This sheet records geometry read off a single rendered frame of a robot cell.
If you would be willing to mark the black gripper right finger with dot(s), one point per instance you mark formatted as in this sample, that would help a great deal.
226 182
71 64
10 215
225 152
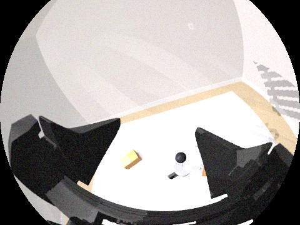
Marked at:
225 162

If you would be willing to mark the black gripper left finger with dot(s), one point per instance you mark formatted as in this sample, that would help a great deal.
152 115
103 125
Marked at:
82 147

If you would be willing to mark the pale yellow rectangular block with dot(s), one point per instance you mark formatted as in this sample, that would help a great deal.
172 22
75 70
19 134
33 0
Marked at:
130 159

